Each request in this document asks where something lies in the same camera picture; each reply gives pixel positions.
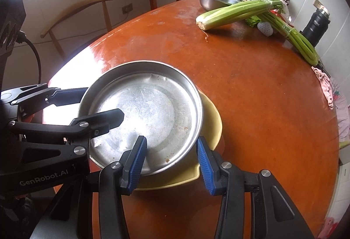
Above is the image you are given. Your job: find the round steel pan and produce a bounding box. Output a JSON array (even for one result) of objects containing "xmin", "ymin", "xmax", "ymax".
[{"xmin": 78, "ymin": 61, "xmax": 203, "ymax": 176}]

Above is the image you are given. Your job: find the yellow plate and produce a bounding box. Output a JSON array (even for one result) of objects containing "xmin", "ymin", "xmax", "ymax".
[{"xmin": 137, "ymin": 91, "xmax": 224, "ymax": 191}]

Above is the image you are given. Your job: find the curved back wooden chair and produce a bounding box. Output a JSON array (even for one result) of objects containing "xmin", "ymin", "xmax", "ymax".
[{"xmin": 40, "ymin": 0, "xmax": 115, "ymax": 58}]

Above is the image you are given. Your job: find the pink patterned cloth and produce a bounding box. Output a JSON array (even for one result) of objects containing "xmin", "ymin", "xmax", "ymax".
[{"xmin": 312, "ymin": 67, "xmax": 334, "ymax": 110}]

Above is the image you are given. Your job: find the large celery bunch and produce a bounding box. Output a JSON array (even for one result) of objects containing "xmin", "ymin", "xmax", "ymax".
[{"xmin": 196, "ymin": 0, "xmax": 284, "ymax": 31}]

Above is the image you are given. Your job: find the white foam net fruit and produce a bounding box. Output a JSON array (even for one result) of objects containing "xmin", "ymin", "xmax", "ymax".
[{"xmin": 257, "ymin": 21, "xmax": 273, "ymax": 37}]

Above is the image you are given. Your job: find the black thermos flask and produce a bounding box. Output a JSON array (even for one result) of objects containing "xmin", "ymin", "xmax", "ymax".
[{"xmin": 300, "ymin": 7, "xmax": 331, "ymax": 47}]

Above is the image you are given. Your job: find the black cable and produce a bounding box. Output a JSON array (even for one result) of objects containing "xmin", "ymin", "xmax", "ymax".
[{"xmin": 16, "ymin": 30, "xmax": 42, "ymax": 84}]

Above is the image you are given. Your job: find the wall power socket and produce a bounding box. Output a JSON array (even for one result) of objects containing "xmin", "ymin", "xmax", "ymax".
[{"xmin": 122, "ymin": 3, "xmax": 133, "ymax": 14}]

